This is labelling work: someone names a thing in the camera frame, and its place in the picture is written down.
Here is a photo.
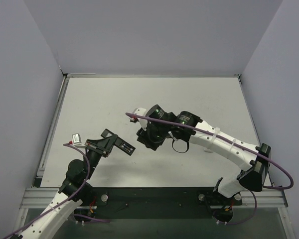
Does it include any dark AAA battery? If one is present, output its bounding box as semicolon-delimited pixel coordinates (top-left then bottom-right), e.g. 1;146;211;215
122;144;135;154

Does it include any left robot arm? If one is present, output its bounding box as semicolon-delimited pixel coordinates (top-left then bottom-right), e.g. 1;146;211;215
5;134;119;239

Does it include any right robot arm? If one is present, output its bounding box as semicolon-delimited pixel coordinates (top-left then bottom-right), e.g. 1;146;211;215
130;105;271;198

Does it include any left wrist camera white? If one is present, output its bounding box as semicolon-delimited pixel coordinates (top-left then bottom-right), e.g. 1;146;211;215
68;133;86;148

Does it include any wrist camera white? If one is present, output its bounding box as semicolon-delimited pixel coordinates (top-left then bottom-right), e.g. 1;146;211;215
68;133;86;148
129;108;148;131

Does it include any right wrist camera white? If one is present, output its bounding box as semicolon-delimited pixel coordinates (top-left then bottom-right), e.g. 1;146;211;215
129;108;148;131

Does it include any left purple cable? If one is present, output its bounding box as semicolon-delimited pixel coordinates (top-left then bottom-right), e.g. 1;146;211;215
2;141;112;239

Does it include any purple cable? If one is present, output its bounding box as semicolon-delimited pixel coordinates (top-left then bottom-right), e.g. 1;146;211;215
125;112;295;225
2;141;112;239

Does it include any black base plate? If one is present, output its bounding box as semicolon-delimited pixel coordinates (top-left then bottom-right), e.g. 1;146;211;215
74;187;242;220

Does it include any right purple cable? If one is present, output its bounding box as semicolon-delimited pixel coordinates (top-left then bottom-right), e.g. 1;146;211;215
125;112;295;225

